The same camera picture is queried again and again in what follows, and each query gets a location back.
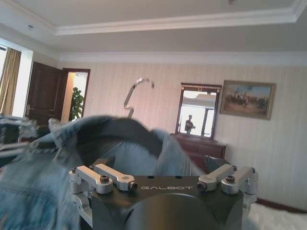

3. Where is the black hanger with silver hook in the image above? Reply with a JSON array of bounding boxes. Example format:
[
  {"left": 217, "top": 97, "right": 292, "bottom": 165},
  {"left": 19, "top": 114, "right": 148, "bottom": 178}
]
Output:
[{"left": 38, "top": 77, "right": 164, "bottom": 157}]

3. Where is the dark brown door frame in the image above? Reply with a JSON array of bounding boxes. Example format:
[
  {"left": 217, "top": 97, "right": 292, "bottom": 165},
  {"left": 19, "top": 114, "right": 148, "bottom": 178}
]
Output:
[{"left": 61, "top": 68, "right": 92, "bottom": 121}]

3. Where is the light blue denim jacket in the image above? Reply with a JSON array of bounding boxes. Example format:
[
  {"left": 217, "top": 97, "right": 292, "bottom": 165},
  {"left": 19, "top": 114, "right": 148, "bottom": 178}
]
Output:
[{"left": 0, "top": 115, "right": 207, "bottom": 230}]

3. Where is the white fluffy bed cover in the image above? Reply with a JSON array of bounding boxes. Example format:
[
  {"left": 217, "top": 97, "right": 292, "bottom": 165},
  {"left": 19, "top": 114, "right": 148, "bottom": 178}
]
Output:
[{"left": 247, "top": 202, "right": 307, "bottom": 230}]

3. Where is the dark brown wooden door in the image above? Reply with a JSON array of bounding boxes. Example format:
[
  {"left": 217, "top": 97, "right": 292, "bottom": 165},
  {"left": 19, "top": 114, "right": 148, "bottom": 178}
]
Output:
[{"left": 24, "top": 61, "right": 66, "bottom": 126}]

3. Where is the dark-framed dresser mirror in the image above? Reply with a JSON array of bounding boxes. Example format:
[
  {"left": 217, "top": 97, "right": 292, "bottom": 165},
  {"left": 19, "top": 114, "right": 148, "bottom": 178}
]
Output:
[{"left": 176, "top": 82, "right": 223, "bottom": 141}]

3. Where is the dark red wooden dresser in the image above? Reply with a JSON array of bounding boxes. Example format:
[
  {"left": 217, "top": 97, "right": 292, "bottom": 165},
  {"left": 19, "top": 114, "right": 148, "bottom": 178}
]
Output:
[{"left": 169, "top": 133, "right": 227, "bottom": 169}]

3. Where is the beige curtain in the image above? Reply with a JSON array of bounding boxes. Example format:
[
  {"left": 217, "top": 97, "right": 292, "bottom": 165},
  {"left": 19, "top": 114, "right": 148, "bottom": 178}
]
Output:
[{"left": 0, "top": 47, "right": 22, "bottom": 116}]

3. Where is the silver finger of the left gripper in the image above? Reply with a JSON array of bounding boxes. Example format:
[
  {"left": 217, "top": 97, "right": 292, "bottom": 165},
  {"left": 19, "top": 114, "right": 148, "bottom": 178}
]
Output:
[
  {"left": 0, "top": 114, "right": 39, "bottom": 131},
  {"left": 0, "top": 140, "right": 31, "bottom": 159}
]

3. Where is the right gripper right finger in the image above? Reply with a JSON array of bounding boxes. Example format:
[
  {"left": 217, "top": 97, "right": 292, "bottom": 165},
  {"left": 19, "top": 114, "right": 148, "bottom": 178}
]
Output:
[{"left": 196, "top": 155, "right": 259, "bottom": 196}]

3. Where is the gold-framed landscape painting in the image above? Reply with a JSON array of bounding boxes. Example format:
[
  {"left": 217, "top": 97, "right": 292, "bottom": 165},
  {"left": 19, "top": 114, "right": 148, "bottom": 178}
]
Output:
[{"left": 219, "top": 80, "right": 277, "bottom": 120}]

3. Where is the small dark figurine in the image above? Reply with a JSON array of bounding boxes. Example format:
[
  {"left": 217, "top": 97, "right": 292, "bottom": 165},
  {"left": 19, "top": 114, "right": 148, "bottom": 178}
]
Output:
[{"left": 185, "top": 115, "right": 197, "bottom": 135}]

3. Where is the green potted plant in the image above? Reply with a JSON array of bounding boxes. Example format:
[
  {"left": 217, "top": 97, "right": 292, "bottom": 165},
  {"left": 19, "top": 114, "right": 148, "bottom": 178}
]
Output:
[{"left": 69, "top": 87, "right": 85, "bottom": 121}]

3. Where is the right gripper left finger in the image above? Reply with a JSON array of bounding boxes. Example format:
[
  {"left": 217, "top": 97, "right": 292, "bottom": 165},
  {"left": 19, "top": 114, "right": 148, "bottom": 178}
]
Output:
[{"left": 69, "top": 156, "right": 139, "bottom": 195}]

